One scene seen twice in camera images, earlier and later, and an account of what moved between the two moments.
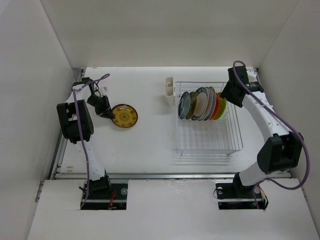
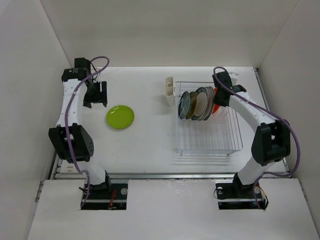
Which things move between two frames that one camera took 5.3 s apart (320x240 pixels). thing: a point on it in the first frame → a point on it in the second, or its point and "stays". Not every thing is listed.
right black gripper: x=226 y=93 → x=216 y=101
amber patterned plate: x=193 y=101 stays
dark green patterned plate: x=184 y=105 stays
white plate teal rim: x=201 y=103 stays
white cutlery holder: x=170 y=91 stays
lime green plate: x=222 y=106 → x=120 y=116
